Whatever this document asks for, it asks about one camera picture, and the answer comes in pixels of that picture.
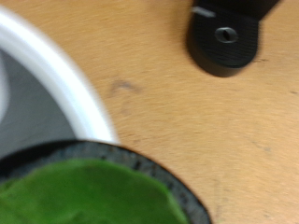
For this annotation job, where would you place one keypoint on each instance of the coffee pod with green top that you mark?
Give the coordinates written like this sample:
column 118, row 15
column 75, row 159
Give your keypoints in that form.
column 93, row 193

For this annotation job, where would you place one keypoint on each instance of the black Keurig coffee machine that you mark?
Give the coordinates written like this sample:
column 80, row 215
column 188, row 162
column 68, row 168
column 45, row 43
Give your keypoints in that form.
column 224, row 46

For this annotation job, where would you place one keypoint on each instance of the white two-tier turntable rack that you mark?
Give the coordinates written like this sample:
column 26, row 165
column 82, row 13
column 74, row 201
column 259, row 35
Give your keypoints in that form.
column 62, row 81

